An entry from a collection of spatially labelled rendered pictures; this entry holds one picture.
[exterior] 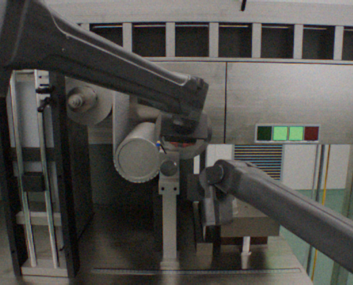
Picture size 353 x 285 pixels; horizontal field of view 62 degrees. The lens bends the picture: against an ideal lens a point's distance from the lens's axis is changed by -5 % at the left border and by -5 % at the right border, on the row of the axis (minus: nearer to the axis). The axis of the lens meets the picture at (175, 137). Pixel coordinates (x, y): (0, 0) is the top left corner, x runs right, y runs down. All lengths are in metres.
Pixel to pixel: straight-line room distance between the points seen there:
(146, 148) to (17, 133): 0.31
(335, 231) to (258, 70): 0.78
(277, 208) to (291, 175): 3.35
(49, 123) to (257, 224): 0.58
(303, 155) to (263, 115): 2.71
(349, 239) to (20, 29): 0.43
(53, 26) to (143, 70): 0.13
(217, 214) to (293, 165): 3.22
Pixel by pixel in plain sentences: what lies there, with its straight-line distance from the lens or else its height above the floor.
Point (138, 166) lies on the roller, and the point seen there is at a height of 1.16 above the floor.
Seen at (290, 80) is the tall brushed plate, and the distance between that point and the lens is 1.18.
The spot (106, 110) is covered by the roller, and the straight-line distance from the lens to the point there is 0.81.
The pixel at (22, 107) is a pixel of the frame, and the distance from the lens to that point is 0.77.
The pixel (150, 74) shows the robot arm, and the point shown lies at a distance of 0.38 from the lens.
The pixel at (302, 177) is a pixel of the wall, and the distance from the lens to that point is 3.92.
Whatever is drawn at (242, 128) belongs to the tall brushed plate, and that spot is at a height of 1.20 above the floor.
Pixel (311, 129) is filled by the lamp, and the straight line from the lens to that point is 1.22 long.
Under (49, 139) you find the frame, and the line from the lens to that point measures 0.76.
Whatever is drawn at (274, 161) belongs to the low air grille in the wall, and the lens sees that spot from 3.73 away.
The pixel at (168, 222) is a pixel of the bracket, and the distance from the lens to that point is 0.82.
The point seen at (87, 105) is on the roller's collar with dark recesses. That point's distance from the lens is 0.76.
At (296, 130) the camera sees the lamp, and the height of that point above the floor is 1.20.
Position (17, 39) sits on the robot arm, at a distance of 0.26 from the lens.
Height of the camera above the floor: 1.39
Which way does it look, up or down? 11 degrees down
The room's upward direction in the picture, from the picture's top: straight up
